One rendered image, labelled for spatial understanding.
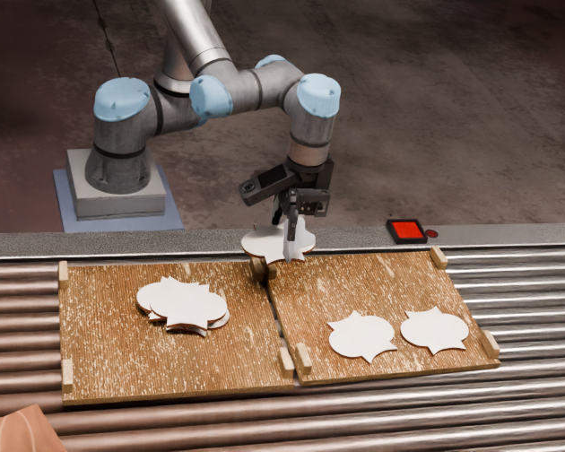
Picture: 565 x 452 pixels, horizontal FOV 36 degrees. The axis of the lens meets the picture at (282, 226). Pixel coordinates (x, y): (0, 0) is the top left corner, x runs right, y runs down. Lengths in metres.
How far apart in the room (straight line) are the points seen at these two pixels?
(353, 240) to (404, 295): 0.22
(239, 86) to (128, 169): 0.53
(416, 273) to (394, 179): 2.08
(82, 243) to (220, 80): 0.55
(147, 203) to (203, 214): 1.52
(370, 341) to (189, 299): 0.36
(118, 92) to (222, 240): 0.39
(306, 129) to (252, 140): 2.52
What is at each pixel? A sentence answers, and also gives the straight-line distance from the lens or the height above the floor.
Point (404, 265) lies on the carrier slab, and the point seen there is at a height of 0.94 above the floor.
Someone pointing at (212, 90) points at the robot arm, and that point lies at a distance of 1.50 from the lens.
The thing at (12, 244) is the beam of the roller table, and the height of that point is 0.92.
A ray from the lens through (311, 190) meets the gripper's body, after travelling 1.62.
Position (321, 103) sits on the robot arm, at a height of 1.39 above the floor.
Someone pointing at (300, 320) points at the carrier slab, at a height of 0.94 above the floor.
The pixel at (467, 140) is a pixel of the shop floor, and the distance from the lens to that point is 4.45.
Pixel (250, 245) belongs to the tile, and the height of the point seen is 1.06.
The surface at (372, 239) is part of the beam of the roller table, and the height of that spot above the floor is 0.92.
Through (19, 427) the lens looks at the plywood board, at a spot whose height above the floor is 1.04.
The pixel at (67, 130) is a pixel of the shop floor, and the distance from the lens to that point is 4.00.
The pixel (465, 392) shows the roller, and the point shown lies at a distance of 1.72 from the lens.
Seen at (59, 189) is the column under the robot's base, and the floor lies 0.87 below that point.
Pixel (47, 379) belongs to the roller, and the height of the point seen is 0.92.
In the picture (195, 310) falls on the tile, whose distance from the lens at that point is 1.66.
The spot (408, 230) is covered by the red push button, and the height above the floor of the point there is 0.93.
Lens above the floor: 2.10
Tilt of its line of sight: 36 degrees down
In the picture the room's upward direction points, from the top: 11 degrees clockwise
